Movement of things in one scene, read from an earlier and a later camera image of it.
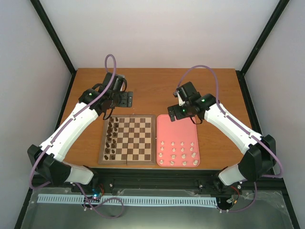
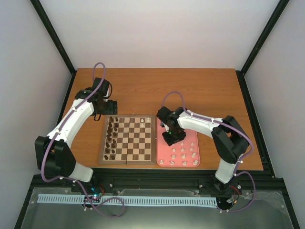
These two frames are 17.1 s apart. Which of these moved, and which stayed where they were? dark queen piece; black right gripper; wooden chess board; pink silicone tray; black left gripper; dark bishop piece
Moved: black right gripper; black left gripper
Stayed: dark bishop piece; dark queen piece; wooden chess board; pink silicone tray
